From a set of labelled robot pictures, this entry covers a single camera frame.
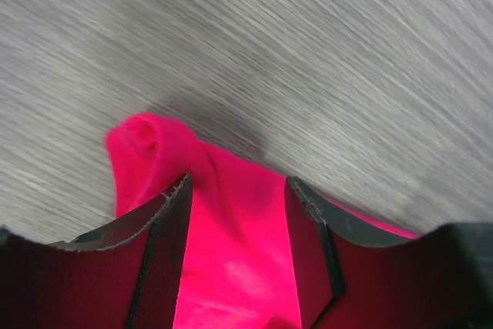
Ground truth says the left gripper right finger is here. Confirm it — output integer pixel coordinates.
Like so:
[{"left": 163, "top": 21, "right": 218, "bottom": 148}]
[{"left": 285, "top": 177, "right": 492, "bottom": 328}]

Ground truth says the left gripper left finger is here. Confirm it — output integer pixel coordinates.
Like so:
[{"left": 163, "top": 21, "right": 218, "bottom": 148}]
[{"left": 1, "top": 175, "right": 192, "bottom": 328}]

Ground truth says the red t shirt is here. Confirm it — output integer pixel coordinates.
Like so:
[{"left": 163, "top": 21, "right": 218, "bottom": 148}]
[{"left": 104, "top": 112, "right": 421, "bottom": 329}]

